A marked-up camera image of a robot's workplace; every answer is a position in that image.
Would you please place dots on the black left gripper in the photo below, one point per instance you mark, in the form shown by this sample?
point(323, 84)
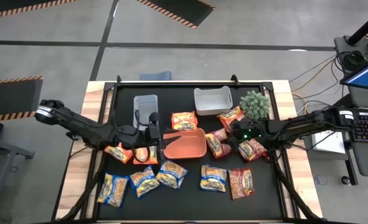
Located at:
point(154, 136)

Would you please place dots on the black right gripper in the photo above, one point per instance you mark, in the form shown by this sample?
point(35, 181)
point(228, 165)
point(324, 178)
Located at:
point(236, 137)

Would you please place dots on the red roast beef ramen pack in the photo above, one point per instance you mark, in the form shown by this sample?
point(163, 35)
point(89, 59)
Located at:
point(219, 134)
point(217, 147)
point(250, 150)
point(241, 183)

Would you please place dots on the orange chicken ramen pack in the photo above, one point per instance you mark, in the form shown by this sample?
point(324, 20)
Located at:
point(119, 154)
point(230, 116)
point(184, 121)
point(144, 155)

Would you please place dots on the orange plastic bin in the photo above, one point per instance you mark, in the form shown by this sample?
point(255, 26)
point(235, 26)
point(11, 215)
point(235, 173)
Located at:
point(190, 146)

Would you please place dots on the blue soy sauce ramen pack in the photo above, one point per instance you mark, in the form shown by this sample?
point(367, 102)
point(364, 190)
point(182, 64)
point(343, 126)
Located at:
point(144, 182)
point(112, 189)
point(171, 174)
point(213, 178)

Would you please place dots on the translucent grey plastic bin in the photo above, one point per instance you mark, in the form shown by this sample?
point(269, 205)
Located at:
point(146, 104)

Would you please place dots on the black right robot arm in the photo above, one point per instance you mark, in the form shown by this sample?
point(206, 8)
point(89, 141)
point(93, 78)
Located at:
point(295, 126)

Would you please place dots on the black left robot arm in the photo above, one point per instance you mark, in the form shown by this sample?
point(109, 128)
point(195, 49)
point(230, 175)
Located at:
point(78, 123)

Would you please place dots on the green artificial potted plant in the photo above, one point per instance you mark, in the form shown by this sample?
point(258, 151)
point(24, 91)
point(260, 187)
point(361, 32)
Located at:
point(254, 104)

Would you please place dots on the white plastic bin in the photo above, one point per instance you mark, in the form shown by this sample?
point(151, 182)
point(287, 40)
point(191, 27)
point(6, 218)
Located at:
point(213, 101)

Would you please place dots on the blue grey seat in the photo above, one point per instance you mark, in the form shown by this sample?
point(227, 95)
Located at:
point(155, 76)

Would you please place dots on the clear round floor disc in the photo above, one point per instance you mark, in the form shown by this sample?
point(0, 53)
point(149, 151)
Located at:
point(320, 180)

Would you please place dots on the black caster wheel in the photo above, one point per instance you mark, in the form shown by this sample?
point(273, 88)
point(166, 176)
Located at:
point(345, 180)

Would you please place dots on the black hazard-striped floor mat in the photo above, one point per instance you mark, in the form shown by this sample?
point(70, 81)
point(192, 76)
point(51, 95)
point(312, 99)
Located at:
point(9, 96)
point(3, 6)
point(183, 9)

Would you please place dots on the grey pole base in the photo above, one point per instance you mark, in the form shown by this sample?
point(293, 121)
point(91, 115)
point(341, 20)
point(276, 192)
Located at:
point(342, 45)

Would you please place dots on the black pole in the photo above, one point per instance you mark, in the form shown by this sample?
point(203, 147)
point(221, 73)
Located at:
point(365, 28)

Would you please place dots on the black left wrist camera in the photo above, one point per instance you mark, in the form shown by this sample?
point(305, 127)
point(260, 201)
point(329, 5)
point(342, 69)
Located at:
point(154, 118)

